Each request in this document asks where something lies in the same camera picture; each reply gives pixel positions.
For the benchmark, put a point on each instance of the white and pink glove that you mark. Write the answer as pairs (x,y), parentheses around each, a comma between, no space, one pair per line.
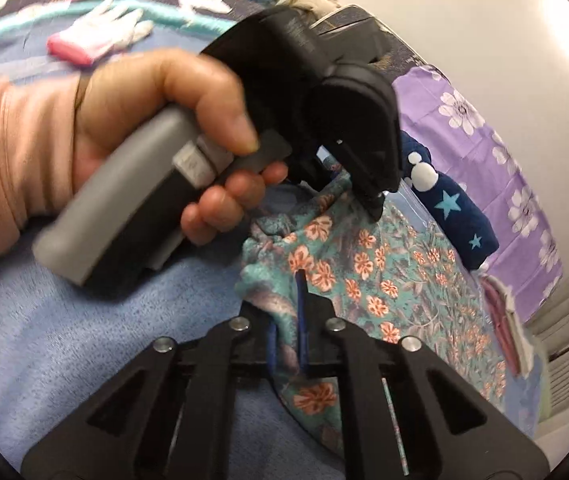
(99,35)

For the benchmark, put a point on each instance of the person's left hand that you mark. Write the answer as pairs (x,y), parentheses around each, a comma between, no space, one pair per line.
(164,90)

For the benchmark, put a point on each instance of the beige cloth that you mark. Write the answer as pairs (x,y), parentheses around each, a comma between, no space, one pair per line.
(312,0)

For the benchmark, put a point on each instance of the purple floral bed sheet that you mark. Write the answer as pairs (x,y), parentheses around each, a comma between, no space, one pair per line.
(489,160)

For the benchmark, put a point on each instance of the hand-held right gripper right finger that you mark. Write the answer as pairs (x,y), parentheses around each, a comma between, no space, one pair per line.
(302,310)

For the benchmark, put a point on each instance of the person's left forearm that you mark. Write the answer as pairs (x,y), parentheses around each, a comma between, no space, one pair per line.
(14,170)

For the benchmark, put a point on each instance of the navy star print garment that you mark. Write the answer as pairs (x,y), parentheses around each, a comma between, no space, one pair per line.
(457,215)

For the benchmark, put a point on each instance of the folded striped clothes stack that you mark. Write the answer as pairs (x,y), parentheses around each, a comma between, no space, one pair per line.
(503,325)

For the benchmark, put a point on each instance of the blue striped blanket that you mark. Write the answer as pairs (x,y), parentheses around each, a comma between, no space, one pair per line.
(64,335)

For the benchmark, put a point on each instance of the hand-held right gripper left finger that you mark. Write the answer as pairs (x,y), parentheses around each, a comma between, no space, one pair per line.
(270,349)

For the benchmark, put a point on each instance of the green floral garment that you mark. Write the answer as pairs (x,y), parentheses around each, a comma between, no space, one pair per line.
(389,285)

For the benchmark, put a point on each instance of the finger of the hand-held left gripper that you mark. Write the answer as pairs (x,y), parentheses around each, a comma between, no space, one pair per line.
(373,200)

